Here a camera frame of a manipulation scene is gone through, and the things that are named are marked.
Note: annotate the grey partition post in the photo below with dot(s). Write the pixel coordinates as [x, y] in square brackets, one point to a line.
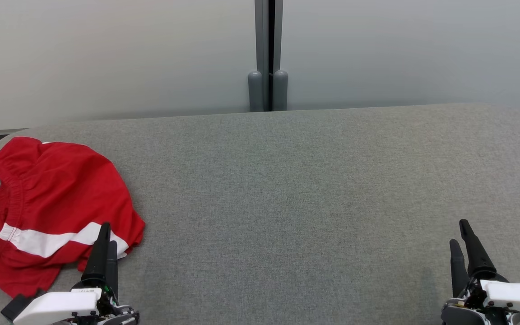
[255, 90]
[280, 90]

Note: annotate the red shorts with white stripe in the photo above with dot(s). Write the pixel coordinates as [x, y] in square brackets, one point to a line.
[61, 189]

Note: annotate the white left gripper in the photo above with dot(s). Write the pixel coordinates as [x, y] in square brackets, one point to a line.
[57, 307]

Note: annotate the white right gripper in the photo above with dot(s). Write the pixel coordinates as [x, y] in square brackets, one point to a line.
[513, 295]

